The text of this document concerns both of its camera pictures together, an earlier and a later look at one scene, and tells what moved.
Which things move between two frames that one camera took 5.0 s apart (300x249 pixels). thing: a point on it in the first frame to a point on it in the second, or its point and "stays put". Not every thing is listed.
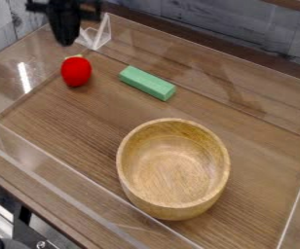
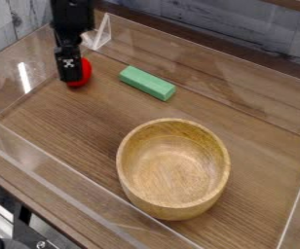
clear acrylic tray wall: (173, 140) stays put
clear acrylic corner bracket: (94, 38) stays put
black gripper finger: (65, 13) to (73, 17)
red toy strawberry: (75, 70) stays put
